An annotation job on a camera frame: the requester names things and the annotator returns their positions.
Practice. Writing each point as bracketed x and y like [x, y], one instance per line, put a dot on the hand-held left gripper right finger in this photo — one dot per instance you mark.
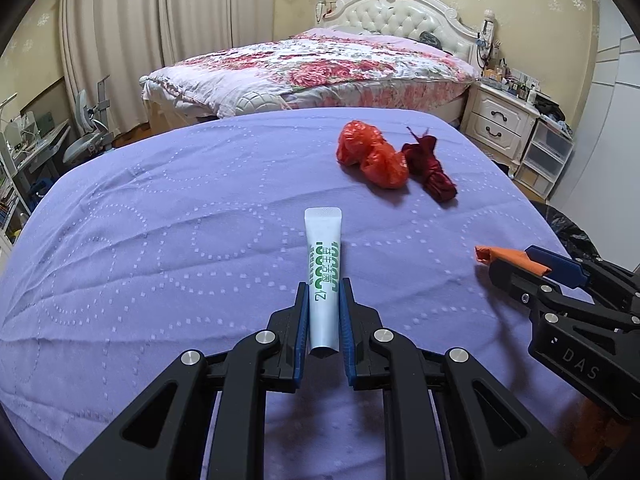
[346, 350]

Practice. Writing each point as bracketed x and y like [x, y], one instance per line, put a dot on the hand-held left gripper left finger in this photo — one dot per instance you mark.
[300, 350]

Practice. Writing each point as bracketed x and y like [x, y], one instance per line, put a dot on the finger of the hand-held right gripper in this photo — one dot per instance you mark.
[565, 270]
[520, 285]

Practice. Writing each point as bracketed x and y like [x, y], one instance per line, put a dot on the black trash bag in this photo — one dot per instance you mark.
[570, 232]

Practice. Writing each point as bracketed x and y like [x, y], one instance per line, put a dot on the white squeeze tube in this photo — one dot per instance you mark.
[324, 270]

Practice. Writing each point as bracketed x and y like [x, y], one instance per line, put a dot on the person's right forearm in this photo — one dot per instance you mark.
[600, 435]

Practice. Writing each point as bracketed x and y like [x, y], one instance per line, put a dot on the plastic drawer unit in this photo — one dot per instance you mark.
[542, 155]

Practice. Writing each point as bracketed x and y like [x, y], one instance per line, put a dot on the white wardrobe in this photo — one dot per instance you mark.
[605, 135]

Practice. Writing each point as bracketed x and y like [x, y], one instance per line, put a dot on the dark red plastic bag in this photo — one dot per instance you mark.
[430, 170]

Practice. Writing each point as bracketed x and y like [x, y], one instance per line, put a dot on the white nightstand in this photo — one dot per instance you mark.
[495, 120]

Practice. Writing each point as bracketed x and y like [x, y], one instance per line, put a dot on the purple dotted cloth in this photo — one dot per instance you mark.
[150, 235]

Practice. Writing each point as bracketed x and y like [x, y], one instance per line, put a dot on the orange-red plastic bag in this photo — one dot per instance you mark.
[375, 160]

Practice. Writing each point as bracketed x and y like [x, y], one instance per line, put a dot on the bottles on nightstand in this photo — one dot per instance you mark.
[510, 82]

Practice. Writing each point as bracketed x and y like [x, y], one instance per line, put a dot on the dark cloth on bed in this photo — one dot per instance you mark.
[431, 39]

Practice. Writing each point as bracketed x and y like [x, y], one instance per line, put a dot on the floral quilt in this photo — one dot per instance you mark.
[310, 65]

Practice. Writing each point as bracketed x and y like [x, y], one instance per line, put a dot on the grey desk chair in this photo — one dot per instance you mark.
[82, 147]

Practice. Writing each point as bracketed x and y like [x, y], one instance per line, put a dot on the white bed with tufted headboard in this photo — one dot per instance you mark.
[400, 10]

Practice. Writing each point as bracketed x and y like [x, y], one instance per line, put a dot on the grey study desk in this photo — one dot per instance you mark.
[45, 140]

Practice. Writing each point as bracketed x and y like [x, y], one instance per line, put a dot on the beige curtain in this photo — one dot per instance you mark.
[200, 10]

